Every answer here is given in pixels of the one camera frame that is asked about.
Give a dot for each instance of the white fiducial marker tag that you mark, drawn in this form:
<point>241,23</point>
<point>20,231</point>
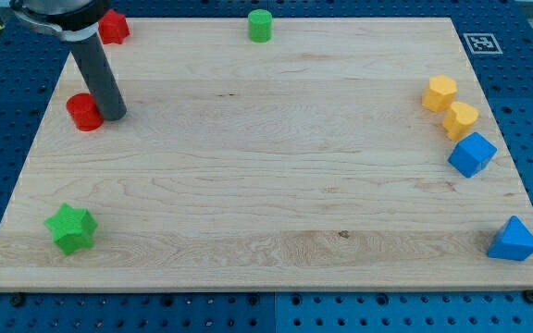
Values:
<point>481,43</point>

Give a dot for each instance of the wooden board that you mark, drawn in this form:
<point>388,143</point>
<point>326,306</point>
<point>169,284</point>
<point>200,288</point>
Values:
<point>307,163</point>

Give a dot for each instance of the yellow heart block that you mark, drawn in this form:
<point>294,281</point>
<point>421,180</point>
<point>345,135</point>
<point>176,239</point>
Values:
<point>459,119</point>

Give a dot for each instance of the red star block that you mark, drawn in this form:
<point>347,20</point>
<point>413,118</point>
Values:
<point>113,27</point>

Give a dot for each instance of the red cylinder block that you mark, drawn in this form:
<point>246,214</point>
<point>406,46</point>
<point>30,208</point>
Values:
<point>84,112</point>

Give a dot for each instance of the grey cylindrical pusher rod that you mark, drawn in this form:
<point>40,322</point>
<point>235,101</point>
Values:
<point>97,74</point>

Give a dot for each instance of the blue triangle block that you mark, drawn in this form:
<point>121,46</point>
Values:
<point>513,241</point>

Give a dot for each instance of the blue cube block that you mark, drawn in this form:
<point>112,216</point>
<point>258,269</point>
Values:
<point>472,154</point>

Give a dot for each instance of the green cylinder block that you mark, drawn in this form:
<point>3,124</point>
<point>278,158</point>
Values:
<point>260,25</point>

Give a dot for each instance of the yellow hexagon block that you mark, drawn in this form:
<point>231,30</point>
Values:
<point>439,93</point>

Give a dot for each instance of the green star block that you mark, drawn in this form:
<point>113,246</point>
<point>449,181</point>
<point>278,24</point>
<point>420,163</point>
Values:
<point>71,228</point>

